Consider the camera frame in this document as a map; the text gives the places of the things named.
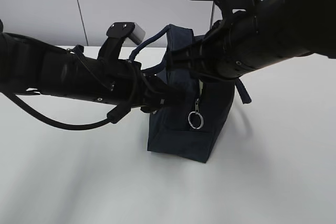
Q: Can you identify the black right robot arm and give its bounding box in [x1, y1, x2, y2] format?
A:
[166, 0, 335, 80]

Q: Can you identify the green lidded glass container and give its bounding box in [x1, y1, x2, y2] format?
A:
[199, 79, 204, 97]

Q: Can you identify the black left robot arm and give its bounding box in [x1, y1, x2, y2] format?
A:
[1, 22, 186, 110]

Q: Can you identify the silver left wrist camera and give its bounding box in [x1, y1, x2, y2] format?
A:
[106, 22, 145, 45]

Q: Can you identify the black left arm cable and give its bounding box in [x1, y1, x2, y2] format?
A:
[6, 92, 132, 131]

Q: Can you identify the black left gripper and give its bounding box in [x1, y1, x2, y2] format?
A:
[127, 61, 191, 114]

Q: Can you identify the silver zipper pull ring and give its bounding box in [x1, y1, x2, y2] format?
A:
[187, 111, 204, 130]

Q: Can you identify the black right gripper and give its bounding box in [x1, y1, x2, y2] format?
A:
[166, 40, 223, 80]

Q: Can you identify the dark navy lunch bag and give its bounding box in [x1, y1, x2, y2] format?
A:
[128, 23, 252, 164]

